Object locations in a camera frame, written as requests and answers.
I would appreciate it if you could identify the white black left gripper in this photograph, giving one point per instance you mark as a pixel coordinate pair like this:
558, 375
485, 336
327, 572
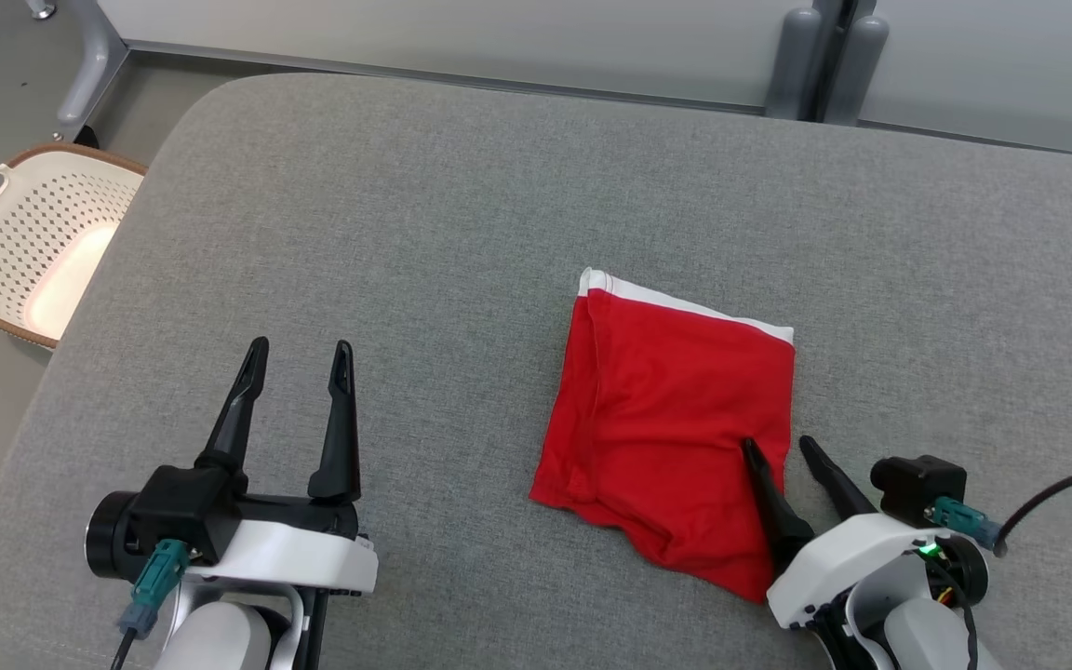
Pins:
303, 558

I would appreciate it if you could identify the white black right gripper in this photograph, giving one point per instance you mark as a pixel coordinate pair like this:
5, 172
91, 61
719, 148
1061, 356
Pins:
834, 568

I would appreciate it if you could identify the red and white t-shirt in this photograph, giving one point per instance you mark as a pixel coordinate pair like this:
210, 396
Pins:
666, 419

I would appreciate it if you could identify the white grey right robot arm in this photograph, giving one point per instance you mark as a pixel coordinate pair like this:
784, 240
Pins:
917, 637

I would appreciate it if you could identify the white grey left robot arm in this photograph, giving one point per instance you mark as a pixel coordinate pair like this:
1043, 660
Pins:
220, 637

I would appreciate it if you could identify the cream perforated laundry basket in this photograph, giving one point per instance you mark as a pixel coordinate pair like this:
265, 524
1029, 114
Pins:
43, 242

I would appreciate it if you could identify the grey metal desk leg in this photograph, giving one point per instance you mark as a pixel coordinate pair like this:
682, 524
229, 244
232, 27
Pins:
89, 65

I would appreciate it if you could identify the grey cylindrical post foot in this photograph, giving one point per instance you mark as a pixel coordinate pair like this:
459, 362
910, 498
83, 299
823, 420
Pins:
857, 74
792, 65

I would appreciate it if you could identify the grey partition frame post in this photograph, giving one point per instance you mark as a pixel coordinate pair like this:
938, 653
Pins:
841, 46

